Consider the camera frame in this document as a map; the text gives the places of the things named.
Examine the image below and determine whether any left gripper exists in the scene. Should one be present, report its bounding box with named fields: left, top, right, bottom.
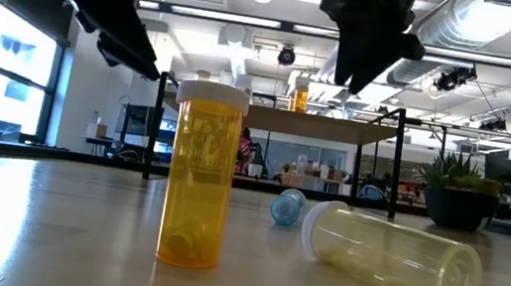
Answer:
left=59, top=0, right=174, bottom=83

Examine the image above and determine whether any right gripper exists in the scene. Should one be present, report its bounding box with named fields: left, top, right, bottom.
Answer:
left=300, top=0, right=436, bottom=106

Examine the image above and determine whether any orange pill bottle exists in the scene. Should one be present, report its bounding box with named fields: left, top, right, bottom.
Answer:
left=288, top=84, right=312, bottom=115
left=152, top=76, right=253, bottom=274

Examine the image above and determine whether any blue pill bottle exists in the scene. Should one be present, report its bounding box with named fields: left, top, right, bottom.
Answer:
left=267, top=185, right=309, bottom=230

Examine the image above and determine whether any pale yellow pill bottle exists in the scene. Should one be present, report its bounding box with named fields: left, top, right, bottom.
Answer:
left=293, top=196, right=492, bottom=286

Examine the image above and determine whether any black ceiling spotlight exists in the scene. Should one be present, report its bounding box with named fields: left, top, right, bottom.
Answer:
left=432, top=62, right=479, bottom=97
left=478, top=115, right=509, bottom=134
left=276, top=43, right=299, bottom=69

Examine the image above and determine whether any black computer monitor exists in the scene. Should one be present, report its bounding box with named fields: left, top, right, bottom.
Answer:
left=480, top=154, right=511, bottom=199
left=115, top=101, right=166, bottom=153

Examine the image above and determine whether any white box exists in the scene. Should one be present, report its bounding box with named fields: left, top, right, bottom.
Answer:
left=85, top=120, right=110, bottom=141

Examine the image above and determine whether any long ceiling light bar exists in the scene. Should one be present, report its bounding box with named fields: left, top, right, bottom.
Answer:
left=135, top=0, right=511, bottom=70

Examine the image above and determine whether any large window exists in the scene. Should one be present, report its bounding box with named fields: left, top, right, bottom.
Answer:
left=0, top=1, right=72, bottom=146

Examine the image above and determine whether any cluttered background table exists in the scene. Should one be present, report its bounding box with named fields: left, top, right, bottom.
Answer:
left=278, top=151, right=357, bottom=197

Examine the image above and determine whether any person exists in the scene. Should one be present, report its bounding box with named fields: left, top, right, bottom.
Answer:
left=232, top=127, right=259, bottom=178

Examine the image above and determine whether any potted succulent plant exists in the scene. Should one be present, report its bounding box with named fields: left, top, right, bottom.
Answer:
left=407, top=145, right=509, bottom=236

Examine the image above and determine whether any wooden shelf with black frame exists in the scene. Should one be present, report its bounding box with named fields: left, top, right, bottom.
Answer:
left=142, top=71, right=412, bottom=220

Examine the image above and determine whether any silver ventilation duct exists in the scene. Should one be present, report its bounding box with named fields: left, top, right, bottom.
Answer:
left=383, top=0, right=511, bottom=102

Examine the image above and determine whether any black metal table frame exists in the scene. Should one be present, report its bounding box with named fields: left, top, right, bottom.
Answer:
left=0, top=139, right=511, bottom=241

